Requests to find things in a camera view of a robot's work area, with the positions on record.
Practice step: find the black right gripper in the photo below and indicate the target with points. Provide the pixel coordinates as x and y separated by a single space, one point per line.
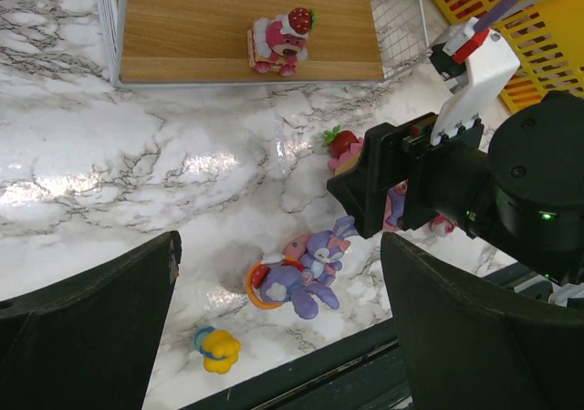
390 155

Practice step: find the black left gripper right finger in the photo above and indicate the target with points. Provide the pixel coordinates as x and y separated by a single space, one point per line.
470 344

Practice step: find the pink bear cake car toy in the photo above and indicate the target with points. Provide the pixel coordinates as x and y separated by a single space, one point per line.
279 44

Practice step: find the purple unicorn pink donut toy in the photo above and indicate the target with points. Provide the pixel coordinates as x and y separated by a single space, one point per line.
394 207

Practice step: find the small yellow blue toy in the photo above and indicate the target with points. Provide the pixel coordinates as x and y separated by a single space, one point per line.
219 348

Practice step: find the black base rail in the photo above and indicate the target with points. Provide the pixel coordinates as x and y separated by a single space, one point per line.
364 371

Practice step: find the purple bunny orange ring toy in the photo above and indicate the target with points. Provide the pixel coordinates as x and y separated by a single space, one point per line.
276 279

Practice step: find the purple bunny pink donut toy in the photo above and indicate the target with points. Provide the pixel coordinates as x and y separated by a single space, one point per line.
319 254

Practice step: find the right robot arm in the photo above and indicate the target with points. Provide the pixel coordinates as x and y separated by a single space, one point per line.
523 195

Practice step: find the pink bear strawberry tart toy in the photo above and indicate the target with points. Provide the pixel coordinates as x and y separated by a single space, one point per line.
344 149

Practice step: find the yellow plastic basket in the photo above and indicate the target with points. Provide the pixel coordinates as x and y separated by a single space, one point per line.
547 37

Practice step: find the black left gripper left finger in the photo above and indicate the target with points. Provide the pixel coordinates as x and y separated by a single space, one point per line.
90 341

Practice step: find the white wire wooden shelf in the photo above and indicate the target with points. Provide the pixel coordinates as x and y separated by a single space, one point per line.
187 42

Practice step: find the pink bear lying toy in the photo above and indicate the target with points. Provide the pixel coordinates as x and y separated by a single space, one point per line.
442 226

